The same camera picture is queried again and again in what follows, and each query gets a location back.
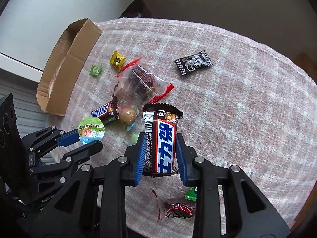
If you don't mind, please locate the green lid jelly cup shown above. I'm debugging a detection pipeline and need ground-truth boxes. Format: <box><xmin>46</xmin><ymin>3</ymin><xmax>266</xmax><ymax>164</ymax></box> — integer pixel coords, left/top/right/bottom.
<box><xmin>77</xmin><ymin>117</ymin><xmax>105</xmax><ymax>145</ymax></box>

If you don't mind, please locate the clear green candy packet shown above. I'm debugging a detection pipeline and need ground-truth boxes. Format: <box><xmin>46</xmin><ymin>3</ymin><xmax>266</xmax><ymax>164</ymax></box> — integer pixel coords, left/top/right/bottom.
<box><xmin>131</xmin><ymin>133</ymin><xmax>140</xmax><ymax>144</ymax></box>

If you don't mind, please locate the brown chocolate egg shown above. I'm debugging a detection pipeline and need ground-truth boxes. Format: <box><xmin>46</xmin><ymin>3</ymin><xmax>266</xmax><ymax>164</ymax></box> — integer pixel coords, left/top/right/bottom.
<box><xmin>119</xmin><ymin>107</ymin><xmax>137</xmax><ymax>125</ymax></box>

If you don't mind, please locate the english snickers bar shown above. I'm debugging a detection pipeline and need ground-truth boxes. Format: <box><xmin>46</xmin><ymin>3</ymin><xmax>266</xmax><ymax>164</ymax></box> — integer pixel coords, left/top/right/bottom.
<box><xmin>91</xmin><ymin>95</ymin><xmax>119</xmax><ymax>125</ymax></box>

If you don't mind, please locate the chinese snickers bar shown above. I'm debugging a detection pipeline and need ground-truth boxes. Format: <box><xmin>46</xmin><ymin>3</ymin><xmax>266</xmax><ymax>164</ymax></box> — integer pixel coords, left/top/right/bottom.
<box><xmin>142</xmin><ymin>103</ymin><xmax>183</xmax><ymax>178</ymax></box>

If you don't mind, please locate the black patterned candy wrapper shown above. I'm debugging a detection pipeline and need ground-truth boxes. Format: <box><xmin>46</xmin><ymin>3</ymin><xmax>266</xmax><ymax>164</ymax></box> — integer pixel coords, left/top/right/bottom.
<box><xmin>175</xmin><ymin>50</ymin><xmax>213</xmax><ymax>76</ymax></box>

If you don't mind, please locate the small green packet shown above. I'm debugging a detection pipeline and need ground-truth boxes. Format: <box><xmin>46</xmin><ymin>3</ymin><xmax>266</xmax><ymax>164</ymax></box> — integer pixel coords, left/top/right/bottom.
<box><xmin>184</xmin><ymin>186</ymin><xmax>197</xmax><ymax>202</ymax></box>

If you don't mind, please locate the small red date packet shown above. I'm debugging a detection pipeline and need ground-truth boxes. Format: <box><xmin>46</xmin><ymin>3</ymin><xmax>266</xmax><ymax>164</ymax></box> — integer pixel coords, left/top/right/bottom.
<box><xmin>152</xmin><ymin>190</ymin><xmax>196</xmax><ymax>221</ymax></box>

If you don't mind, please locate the brown cardboard box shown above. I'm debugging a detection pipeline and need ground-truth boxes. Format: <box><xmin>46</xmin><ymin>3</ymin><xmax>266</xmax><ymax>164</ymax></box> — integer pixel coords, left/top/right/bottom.
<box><xmin>36</xmin><ymin>18</ymin><xmax>102</xmax><ymax>116</ymax></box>

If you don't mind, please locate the large clear red date bag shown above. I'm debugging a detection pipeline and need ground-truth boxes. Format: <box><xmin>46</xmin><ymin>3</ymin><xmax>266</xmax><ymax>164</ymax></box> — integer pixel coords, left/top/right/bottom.
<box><xmin>112</xmin><ymin>58</ymin><xmax>175</xmax><ymax>104</ymax></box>

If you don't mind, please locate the green plum candy packet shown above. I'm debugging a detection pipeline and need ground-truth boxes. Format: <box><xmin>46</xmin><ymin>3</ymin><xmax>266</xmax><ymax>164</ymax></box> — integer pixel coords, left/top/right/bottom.
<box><xmin>89</xmin><ymin>64</ymin><xmax>103</xmax><ymax>77</ymax></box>

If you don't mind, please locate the pink checkered cloth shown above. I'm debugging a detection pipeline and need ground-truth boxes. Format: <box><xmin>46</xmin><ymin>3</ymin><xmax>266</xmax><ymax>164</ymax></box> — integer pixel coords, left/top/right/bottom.
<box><xmin>46</xmin><ymin>18</ymin><xmax>316</xmax><ymax>225</ymax></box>

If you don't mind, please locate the yellow wrapped candy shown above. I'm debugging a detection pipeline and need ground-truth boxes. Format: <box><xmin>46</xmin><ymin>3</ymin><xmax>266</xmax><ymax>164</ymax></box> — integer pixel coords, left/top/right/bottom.
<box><xmin>110</xmin><ymin>51</ymin><xmax>126</xmax><ymax>72</ymax></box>

